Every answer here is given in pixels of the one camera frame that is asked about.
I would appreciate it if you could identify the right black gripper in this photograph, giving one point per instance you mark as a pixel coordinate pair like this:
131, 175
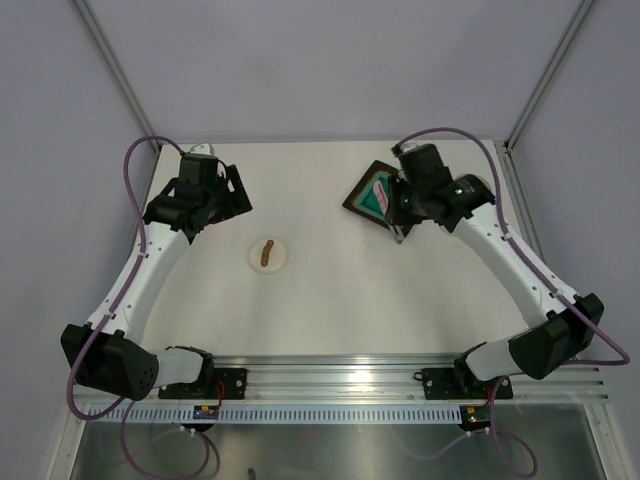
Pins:
397, 214

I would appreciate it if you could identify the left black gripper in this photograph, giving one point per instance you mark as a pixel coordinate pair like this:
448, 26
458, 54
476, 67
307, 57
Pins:
242, 204

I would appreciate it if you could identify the clear plastic tongs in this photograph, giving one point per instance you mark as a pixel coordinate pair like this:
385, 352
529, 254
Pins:
384, 204

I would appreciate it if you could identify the brown handle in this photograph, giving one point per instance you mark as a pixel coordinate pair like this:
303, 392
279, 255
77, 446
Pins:
265, 253

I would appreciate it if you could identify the white round lid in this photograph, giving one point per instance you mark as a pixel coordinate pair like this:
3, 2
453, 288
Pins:
278, 258

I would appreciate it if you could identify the white cylindrical container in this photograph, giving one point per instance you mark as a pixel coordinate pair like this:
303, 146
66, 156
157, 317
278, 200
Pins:
490, 194

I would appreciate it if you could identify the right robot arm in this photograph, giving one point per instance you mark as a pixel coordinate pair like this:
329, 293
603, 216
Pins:
558, 319

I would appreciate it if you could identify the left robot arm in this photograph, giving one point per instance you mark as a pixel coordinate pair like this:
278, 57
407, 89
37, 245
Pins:
105, 353

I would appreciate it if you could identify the dark square teal plate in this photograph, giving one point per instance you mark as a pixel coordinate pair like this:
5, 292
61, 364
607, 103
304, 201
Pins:
362, 200

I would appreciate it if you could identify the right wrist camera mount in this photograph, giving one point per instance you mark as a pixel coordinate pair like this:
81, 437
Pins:
410, 145

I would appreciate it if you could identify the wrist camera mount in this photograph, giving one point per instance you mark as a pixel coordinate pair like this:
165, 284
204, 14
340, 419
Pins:
410, 145
202, 149

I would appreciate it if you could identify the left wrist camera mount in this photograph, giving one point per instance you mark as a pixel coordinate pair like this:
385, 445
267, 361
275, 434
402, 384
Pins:
202, 149

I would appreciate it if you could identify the left aluminium frame post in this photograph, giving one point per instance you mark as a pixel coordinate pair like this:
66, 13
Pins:
97, 36

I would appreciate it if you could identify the aluminium frame post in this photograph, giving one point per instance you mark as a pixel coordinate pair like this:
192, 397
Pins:
97, 36
559, 54

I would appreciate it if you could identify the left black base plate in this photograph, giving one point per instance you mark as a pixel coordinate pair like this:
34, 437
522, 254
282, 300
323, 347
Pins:
228, 383

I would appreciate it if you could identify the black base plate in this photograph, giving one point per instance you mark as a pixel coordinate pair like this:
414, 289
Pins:
448, 383
228, 383

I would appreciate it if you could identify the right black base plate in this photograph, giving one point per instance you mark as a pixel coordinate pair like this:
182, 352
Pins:
448, 383

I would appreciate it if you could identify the aluminium rail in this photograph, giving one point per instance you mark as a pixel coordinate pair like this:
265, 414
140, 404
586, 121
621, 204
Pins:
388, 379

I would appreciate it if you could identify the white slotted cable duct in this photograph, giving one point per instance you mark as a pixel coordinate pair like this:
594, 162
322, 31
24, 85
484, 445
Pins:
288, 414

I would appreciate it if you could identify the right aluminium frame post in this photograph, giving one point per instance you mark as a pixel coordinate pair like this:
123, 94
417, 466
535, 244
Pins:
559, 54

